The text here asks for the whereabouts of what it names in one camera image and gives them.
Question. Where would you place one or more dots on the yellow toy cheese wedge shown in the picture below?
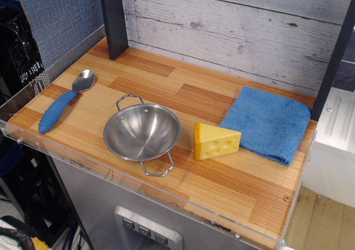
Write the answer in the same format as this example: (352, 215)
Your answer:
(213, 141)

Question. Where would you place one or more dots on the small steel two-handled pan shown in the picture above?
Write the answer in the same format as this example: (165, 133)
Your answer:
(142, 132)

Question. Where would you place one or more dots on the folded blue cloth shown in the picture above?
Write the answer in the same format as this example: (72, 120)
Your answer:
(271, 126)

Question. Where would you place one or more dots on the clear acrylic table guard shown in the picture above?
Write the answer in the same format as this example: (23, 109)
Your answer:
(248, 194)

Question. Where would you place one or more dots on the black equipment rack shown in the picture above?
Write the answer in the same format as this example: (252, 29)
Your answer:
(20, 58)

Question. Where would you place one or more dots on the white metal block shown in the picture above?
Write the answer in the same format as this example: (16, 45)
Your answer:
(330, 169)

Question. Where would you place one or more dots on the grey metal cabinet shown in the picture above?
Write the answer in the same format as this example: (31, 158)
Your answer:
(94, 198)

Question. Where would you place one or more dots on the silver control panel with buttons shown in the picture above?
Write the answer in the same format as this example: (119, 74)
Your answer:
(139, 232)

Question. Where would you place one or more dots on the yellow and black object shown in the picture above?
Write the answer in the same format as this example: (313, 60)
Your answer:
(19, 240)

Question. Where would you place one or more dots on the dark grey left post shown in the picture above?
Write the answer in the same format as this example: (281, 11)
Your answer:
(115, 27)

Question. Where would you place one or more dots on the dark grey post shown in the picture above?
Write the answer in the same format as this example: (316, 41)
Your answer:
(115, 27)
(334, 62)

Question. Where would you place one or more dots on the blue handled metal spoon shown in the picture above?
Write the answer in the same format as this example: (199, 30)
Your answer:
(84, 81)

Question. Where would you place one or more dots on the dark grey right post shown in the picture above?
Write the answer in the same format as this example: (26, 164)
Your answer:
(334, 62)

